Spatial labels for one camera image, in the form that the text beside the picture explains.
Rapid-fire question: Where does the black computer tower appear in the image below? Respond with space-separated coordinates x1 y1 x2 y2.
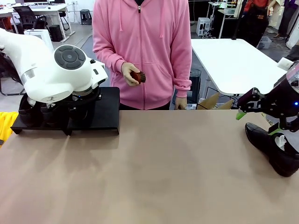
49 24 64 42

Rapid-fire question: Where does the person's right hand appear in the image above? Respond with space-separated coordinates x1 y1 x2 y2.
121 61 141 87

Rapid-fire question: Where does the dark small stool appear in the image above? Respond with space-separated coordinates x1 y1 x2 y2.
80 9 92 25

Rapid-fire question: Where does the grey plastic stool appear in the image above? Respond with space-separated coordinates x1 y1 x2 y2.
186 69 202 105

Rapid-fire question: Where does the person in black apron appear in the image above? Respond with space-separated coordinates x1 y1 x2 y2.
242 0 276 47

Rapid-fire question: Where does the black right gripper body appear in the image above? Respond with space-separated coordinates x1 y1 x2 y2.
262 74 299 119

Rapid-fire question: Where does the yellow cloth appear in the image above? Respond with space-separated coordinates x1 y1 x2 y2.
0 111 20 149

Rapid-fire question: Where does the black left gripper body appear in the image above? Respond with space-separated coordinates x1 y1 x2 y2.
70 94 95 109

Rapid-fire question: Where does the black metal shoe stand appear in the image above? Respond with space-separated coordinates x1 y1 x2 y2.
10 93 75 138
66 86 121 137

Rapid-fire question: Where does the white workbench desk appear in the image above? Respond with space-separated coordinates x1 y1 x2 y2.
207 0 243 39

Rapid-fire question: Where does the brown shoe brush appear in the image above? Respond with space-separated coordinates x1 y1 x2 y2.
129 70 147 85

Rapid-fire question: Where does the person's right forearm pink sleeve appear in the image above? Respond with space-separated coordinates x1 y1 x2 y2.
92 42 128 73

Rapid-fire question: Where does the small white box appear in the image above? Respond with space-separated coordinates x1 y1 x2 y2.
278 58 294 71

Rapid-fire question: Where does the person in purple top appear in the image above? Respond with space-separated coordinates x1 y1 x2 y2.
278 0 299 39

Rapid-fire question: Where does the brown cardboard box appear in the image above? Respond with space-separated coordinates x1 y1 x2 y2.
197 92 235 111

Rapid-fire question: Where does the person in pink hoodie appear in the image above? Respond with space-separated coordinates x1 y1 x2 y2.
92 0 192 111

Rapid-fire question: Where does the black mesh desk chair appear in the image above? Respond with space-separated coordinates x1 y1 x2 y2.
13 6 49 33

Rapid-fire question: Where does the grey plastic bin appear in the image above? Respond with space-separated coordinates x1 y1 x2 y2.
256 36 272 49

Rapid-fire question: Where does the white computer case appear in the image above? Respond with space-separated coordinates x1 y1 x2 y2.
198 17 212 37

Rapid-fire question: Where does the white air purifier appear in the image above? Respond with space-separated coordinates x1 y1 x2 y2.
24 29 55 51

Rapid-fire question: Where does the person's left forearm pink sleeve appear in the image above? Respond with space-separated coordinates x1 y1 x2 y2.
174 53 192 99

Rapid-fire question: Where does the white table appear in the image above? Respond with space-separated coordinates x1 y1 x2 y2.
191 38 299 97

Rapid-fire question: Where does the person's left hand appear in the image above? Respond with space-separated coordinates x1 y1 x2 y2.
175 97 188 111

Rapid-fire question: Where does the white office desk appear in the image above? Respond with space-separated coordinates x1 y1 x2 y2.
0 3 75 42

